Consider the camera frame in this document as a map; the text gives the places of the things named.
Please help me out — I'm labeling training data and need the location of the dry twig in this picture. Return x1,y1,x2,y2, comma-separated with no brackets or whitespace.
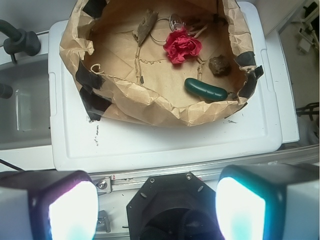
188,24,208,39

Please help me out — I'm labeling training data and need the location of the grey clamp handle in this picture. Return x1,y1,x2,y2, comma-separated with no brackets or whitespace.
0,19,41,64

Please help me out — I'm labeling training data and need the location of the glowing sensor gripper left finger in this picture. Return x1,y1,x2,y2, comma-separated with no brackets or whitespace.
0,170,99,240

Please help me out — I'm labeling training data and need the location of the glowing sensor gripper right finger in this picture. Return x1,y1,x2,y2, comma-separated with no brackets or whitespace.
215,163,320,240

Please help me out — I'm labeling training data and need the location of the green plastic pickle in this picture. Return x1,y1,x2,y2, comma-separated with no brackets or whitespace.
184,78,228,102

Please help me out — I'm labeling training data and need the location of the torn brown paper bag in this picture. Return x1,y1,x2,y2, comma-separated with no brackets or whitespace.
59,0,263,127

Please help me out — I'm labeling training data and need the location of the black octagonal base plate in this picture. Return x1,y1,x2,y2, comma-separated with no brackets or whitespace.
126,172,224,240

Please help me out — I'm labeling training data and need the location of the brown rock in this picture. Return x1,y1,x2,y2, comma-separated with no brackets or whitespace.
208,55,231,76

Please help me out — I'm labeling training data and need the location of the aluminium extrusion rail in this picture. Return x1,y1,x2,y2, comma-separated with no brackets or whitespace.
90,144,320,195

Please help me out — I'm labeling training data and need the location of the white plastic bin lid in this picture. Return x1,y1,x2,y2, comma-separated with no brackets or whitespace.
48,1,283,173

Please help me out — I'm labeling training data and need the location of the silver wire ring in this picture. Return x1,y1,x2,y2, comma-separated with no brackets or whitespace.
149,13,187,43

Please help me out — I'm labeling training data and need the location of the crumpled red paper flower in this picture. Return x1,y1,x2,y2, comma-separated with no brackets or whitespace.
163,28,202,65

